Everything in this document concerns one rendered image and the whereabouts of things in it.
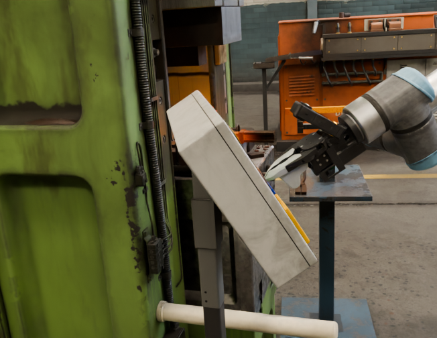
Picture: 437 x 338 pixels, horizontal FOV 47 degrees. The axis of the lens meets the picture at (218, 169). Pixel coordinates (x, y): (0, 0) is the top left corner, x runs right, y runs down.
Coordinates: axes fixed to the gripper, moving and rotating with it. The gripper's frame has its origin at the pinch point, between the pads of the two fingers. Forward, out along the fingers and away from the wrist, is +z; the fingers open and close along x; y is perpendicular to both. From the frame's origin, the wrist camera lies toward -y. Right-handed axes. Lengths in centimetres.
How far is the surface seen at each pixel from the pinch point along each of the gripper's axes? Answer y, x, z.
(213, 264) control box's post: 4.2, -11.6, 18.4
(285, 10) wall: 83, 769, -212
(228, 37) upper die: -22.8, 39.8, -13.1
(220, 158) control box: -17.1, -27.1, 5.5
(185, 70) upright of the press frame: -17, 77, 1
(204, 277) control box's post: 6.0, -10.7, 21.5
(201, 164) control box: -18.1, -27.1, 8.3
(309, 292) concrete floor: 112, 116, 10
